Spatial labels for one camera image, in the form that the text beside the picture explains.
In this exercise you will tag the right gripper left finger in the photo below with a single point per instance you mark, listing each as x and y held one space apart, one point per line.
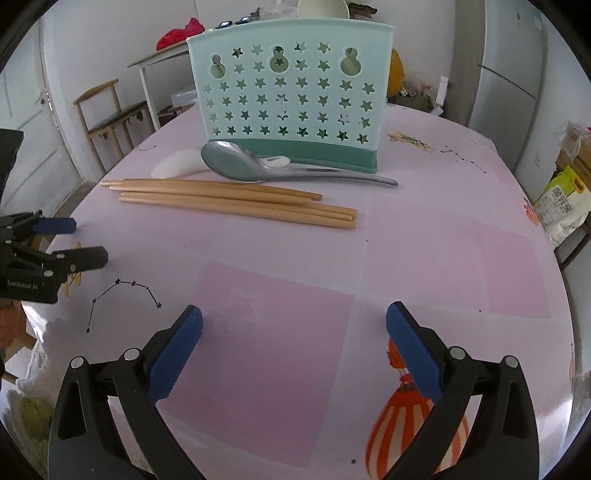
84 441

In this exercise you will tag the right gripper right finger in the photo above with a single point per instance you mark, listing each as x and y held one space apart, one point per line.
503 442

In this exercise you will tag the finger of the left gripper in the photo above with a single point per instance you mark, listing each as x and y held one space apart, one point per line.
54 226
80 259

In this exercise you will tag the small white ceramic spoon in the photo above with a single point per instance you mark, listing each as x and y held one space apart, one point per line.
188 162

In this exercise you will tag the large metal spoon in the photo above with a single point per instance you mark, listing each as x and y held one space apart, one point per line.
236 163

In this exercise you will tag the wooden chopstick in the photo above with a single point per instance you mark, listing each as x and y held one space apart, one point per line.
192 202
224 194
194 185
297 216

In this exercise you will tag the white door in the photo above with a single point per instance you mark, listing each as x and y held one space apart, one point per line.
44 175

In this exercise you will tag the wooden chair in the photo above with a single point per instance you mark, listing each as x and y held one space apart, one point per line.
120 117

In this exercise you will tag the pink patterned tablecloth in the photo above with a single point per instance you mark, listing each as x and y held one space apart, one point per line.
291 378

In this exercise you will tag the red plastic bag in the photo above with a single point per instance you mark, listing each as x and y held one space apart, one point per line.
177 35

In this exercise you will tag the white rice bag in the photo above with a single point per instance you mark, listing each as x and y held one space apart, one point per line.
564 206

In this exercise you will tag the mint green utensil holder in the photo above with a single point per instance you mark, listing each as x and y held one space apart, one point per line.
313 90

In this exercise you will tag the cardboard box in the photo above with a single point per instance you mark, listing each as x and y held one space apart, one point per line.
574 147

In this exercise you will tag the silver refrigerator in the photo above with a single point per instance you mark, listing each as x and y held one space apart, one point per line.
510 76

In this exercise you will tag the yellow plastic bag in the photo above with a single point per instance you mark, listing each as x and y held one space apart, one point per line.
396 75

